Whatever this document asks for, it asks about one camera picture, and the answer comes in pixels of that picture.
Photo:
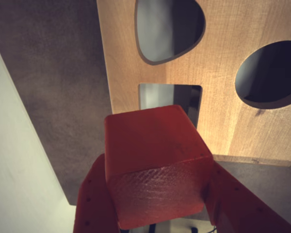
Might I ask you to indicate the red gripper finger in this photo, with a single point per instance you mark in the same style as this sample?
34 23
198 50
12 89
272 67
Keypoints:
232 208
94 206

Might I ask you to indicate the wooden shape sorter box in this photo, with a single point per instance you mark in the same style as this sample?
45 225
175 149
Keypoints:
220 60

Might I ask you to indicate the red cube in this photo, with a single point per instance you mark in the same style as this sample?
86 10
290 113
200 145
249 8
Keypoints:
155 170

